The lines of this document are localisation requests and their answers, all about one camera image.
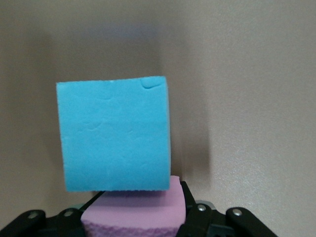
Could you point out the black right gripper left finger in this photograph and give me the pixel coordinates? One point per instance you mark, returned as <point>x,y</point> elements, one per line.
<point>61,222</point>

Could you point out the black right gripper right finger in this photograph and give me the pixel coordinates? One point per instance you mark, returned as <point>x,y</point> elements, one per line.
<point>197,222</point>

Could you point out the pink foam cube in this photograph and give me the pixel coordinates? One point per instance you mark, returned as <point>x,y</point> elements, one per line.
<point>133,212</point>

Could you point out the blue foam cube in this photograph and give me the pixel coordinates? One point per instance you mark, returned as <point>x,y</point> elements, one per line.
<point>113,135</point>

